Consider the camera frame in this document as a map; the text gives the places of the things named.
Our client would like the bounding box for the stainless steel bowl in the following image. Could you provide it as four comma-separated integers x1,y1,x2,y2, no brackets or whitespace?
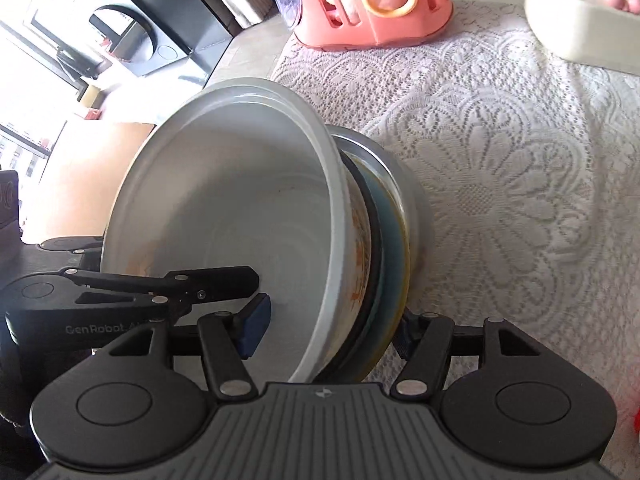
327,125,436,312

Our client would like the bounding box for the blue bowl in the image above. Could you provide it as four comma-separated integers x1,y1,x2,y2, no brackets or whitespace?
320,155,408,376

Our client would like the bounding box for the white printed bowl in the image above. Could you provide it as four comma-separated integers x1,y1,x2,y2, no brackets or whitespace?
101,77,373,386

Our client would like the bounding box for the white lace tablecloth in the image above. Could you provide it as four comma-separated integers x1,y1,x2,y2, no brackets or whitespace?
270,0,640,413

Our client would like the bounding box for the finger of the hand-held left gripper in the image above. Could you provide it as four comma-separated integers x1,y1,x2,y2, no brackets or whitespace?
39,236,107,254
64,265,261,311

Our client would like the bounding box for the orange plastic basket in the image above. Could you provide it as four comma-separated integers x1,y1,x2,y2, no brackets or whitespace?
292,0,454,52

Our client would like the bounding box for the cream rectangular tray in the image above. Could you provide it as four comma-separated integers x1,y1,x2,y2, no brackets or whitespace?
524,0,640,77

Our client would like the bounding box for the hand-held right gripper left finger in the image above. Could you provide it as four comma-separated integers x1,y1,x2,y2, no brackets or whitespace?
107,292,273,397

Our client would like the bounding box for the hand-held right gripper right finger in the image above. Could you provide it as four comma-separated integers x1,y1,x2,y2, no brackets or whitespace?
391,310,539,397

